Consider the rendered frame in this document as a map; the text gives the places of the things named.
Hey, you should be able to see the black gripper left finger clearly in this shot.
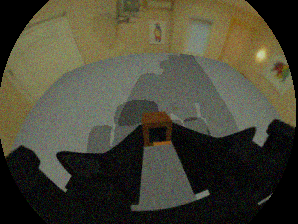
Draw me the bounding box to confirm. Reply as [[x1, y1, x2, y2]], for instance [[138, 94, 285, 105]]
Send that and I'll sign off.
[[56, 125, 145, 205]]

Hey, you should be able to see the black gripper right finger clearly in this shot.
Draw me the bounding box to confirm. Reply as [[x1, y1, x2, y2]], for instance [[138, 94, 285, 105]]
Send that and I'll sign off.
[[170, 123, 257, 194]]

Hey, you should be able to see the orange block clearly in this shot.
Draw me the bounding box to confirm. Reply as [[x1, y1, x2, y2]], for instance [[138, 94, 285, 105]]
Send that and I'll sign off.
[[142, 112, 173, 147]]

